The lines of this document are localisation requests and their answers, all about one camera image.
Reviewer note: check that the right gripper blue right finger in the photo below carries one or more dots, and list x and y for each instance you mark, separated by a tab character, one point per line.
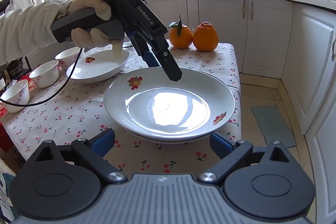
221	145

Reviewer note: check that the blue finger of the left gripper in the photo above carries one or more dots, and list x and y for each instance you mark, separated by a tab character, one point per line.
150	59
169	65

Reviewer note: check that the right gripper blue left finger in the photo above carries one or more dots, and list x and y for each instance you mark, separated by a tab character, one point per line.
102	143

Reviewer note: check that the large white fruit plate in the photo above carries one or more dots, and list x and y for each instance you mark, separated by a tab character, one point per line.
147	103
163	141

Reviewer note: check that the small white fruit plate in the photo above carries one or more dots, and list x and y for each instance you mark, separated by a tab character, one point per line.
98	67

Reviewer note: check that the white floral bowl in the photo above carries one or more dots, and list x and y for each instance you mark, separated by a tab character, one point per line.
45	75
68	57

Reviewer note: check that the white kitchen cabinets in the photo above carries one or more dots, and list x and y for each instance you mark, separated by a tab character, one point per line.
291	41

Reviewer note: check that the left hand in white glove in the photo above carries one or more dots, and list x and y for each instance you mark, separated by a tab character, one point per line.
94	38

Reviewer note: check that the orange with green leaf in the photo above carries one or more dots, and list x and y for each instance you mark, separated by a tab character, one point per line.
180	35

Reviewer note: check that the cherry print tablecloth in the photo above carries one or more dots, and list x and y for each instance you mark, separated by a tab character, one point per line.
78	112

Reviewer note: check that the bumpy orange without leaf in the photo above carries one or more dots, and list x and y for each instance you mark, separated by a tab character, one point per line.
205	37

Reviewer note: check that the green floor mat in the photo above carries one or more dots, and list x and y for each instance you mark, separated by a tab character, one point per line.
273	125

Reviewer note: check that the red milk tea carton box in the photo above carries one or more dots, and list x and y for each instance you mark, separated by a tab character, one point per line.
6	143

